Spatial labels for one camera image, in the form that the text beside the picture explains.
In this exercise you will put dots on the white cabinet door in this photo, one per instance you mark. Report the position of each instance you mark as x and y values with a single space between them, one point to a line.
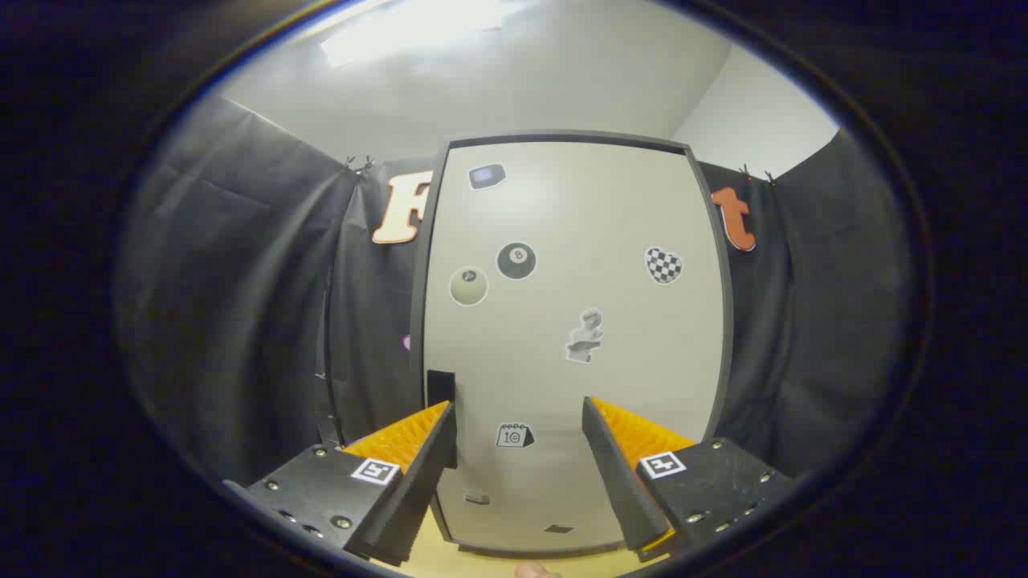
578 201

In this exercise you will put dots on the black backdrop cloth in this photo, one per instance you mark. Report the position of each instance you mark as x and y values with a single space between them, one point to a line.
241 281

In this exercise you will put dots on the dark grey cabinet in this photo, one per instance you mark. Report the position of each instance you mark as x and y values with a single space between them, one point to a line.
728 321

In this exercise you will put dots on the ceiling light panel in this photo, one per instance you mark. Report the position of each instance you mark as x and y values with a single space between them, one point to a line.
401 32

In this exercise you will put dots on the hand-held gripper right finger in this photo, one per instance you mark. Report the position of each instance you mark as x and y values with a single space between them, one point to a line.
618 482

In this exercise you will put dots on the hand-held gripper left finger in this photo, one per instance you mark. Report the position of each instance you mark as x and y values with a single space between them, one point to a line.
426 482

